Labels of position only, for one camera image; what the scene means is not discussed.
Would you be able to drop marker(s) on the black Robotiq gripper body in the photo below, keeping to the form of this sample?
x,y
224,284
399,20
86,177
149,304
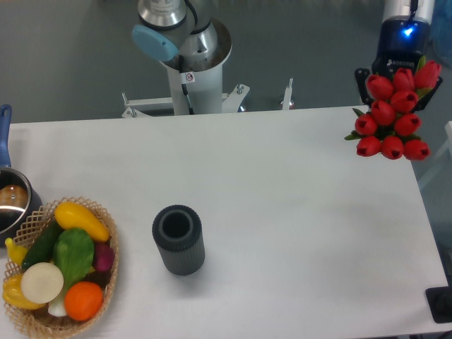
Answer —
x,y
402,43

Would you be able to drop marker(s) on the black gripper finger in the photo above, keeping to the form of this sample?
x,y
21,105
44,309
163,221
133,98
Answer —
x,y
361,76
426,95

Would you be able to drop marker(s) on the red tulip bouquet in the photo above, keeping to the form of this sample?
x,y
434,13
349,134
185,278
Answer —
x,y
389,127

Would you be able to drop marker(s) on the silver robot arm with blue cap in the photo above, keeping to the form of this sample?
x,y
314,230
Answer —
x,y
182,34

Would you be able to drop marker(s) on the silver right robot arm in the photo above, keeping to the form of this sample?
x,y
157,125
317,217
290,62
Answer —
x,y
417,10

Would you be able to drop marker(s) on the black device at table edge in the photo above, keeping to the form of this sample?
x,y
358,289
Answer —
x,y
439,301

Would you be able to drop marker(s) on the dark grey ribbed vase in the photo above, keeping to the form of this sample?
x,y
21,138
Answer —
x,y
177,232

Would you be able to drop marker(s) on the purple red onion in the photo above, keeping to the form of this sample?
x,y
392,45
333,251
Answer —
x,y
103,257

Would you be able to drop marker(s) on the yellow squash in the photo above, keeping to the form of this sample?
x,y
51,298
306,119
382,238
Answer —
x,y
71,215

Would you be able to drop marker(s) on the green lettuce leaf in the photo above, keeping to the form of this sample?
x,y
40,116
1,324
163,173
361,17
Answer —
x,y
73,256

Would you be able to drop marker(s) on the orange fruit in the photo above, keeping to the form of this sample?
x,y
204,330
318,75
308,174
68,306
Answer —
x,y
83,300

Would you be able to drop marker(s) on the dark green cucumber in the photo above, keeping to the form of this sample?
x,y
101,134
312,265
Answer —
x,y
43,247

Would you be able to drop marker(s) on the white round onion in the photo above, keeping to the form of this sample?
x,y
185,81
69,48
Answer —
x,y
42,283

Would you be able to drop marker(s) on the yellow banana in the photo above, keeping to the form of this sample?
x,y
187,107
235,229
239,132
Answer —
x,y
15,252

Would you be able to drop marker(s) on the woven wicker basket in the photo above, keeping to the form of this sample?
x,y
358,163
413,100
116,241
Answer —
x,y
39,323

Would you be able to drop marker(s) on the yellow bell pepper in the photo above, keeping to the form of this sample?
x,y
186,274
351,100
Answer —
x,y
13,295

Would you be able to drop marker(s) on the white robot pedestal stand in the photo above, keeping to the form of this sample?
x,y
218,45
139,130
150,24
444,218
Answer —
x,y
191,93

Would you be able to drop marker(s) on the dark pot with blue handle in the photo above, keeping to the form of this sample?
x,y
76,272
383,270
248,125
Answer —
x,y
18,198

